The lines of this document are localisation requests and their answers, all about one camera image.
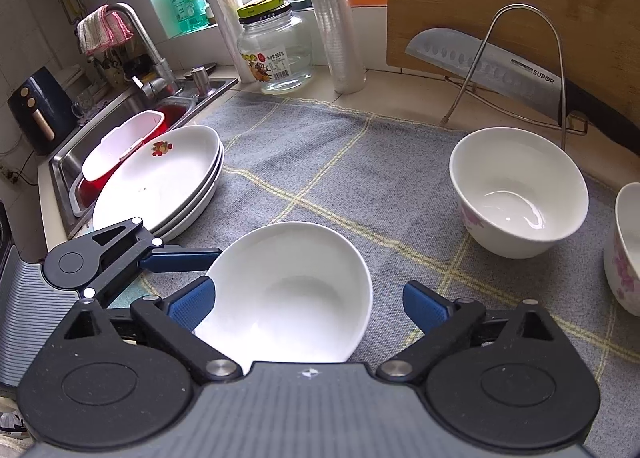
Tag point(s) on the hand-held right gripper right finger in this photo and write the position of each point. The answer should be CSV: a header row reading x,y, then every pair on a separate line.
x,y
425,305

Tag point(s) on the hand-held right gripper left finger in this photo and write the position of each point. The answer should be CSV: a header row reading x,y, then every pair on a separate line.
x,y
192,300

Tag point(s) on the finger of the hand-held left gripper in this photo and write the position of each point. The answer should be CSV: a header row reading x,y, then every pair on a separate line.
x,y
180,260

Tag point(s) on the white bowl with pink flowers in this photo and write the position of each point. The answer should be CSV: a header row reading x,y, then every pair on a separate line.
x,y
625,248
515,178

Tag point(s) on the light blue mat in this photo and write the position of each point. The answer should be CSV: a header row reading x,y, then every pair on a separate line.
x,y
125,293

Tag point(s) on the stainless steel sink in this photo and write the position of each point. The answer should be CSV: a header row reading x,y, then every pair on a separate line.
x,y
75,158

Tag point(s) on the grey checked mat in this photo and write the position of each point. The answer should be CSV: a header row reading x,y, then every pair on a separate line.
x,y
350,173

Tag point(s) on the metal sink soap dispenser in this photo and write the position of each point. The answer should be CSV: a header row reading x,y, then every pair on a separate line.
x,y
201,83

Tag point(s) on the clear glass mug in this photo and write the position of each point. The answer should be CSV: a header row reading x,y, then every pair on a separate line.
x,y
84,103

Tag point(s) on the dark blue air fryer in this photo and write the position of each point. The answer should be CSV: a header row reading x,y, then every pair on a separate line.
x,y
37,108

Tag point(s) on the metal faucet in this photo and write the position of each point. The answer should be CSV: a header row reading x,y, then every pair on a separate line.
x,y
145,38

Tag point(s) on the glass jar with green lid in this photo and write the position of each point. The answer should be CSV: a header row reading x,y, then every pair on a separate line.
x,y
275,48

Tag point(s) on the paper towel roll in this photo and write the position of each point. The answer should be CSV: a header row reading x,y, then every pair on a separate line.
x,y
227,23

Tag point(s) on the pink dish cloth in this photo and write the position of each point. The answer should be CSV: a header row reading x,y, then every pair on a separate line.
x,y
102,30

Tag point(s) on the stack of clear plastic cups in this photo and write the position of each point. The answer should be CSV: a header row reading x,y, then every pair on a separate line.
x,y
335,28

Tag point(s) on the dark teal container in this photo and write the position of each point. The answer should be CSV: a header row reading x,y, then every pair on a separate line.
x,y
302,3

